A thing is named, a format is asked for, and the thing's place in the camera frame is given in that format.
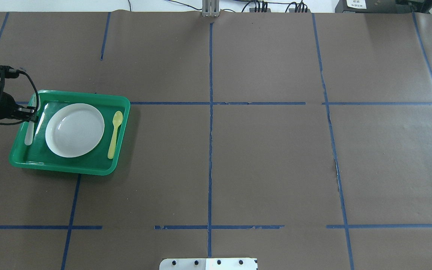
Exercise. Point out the black box with label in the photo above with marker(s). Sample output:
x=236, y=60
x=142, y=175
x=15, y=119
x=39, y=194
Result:
x=383, y=6

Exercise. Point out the pale green plastic fork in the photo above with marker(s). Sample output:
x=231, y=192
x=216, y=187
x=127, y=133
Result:
x=29, y=136

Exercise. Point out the white round plate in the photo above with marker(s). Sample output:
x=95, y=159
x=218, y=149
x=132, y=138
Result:
x=74, y=130

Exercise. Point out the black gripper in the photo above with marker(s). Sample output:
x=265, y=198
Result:
x=5, y=105

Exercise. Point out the aluminium frame post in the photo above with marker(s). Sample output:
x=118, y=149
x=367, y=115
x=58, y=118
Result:
x=211, y=8

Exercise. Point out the green plastic tray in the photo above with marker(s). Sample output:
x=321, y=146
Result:
x=39, y=156

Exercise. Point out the yellow plastic spoon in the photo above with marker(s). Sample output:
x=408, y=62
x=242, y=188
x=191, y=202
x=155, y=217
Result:
x=117, y=122

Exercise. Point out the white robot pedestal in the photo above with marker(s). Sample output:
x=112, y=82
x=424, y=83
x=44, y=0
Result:
x=209, y=264

